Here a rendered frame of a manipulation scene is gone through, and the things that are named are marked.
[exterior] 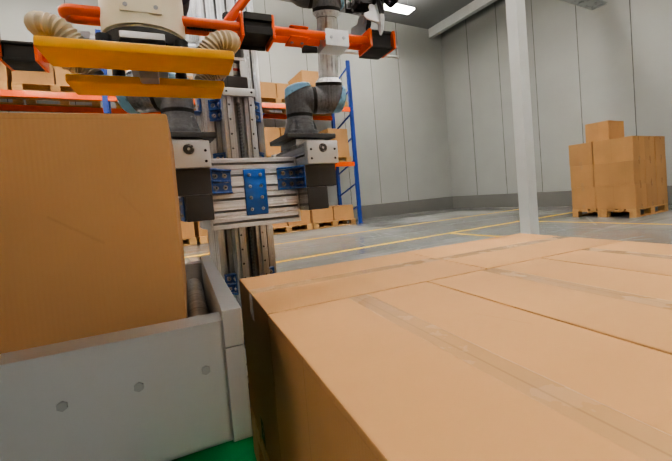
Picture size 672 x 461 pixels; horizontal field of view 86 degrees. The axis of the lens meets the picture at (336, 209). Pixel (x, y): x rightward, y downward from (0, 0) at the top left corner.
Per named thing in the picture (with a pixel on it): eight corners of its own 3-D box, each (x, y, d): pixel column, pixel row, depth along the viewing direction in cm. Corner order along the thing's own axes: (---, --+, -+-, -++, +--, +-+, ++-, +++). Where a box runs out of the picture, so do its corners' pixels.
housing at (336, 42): (326, 44, 96) (325, 27, 96) (317, 54, 102) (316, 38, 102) (350, 46, 99) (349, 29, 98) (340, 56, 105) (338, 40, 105)
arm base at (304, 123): (279, 140, 163) (277, 118, 162) (309, 140, 170) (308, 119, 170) (291, 134, 149) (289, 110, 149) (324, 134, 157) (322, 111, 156)
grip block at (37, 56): (-4, 58, 89) (-6, 37, 88) (11, 71, 97) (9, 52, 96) (38, 61, 92) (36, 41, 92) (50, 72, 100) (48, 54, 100)
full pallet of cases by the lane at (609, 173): (636, 217, 595) (631, 110, 589) (572, 216, 684) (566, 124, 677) (668, 210, 653) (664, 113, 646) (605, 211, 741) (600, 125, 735)
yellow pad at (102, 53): (32, 45, 62) (29, 16, 62) (51, 66, 72) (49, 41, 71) (235, 59, 76) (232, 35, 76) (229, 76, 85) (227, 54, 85)
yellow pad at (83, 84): (65, 81, 80) (62, 59, 80) (77, 95, 89) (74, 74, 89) (224, 88, 93) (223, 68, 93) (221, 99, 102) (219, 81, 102)
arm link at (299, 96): (284, 118, 164) (282, 88, 163) (314, 117, 167) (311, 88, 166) (287, 112, 152) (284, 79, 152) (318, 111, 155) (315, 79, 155)
